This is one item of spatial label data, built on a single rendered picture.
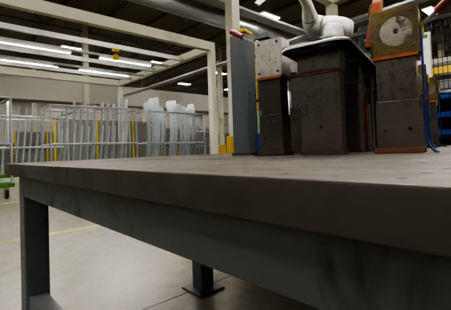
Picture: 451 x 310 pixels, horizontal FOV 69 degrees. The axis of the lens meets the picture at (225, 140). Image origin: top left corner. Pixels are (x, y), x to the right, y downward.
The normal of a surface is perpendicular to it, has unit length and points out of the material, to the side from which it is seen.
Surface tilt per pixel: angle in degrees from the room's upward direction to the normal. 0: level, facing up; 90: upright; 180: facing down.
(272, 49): 90
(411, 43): 90
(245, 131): 90
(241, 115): 90
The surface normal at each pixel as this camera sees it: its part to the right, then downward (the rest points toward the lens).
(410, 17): -0.56, 0.00
